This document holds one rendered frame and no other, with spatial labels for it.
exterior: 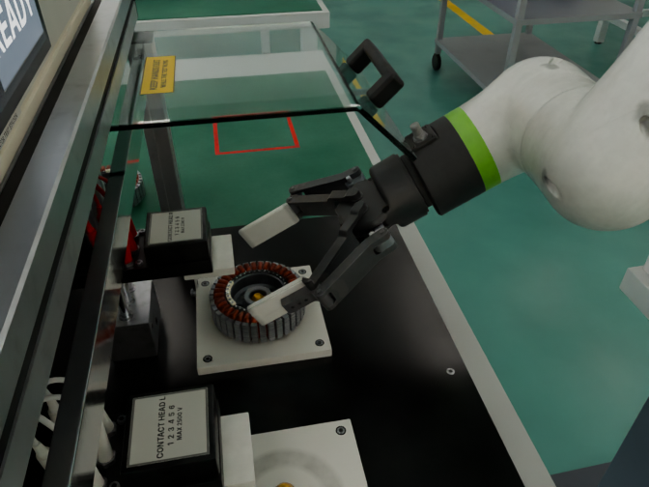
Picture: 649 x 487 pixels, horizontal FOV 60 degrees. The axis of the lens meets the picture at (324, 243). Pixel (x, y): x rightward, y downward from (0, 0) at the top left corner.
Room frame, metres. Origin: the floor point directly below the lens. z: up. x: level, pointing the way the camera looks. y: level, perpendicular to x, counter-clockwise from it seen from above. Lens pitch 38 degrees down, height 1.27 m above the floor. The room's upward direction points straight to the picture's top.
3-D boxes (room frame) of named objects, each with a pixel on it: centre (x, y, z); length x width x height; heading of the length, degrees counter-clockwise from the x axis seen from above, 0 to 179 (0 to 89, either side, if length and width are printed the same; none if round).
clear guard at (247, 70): (0.54, 0.10, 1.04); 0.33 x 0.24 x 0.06; 101
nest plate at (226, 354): (0.49, 0.08, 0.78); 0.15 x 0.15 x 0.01; 11
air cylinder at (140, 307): (0.46, 0.22, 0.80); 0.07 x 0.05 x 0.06; 11
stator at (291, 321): (0.49, 0.08, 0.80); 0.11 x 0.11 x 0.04
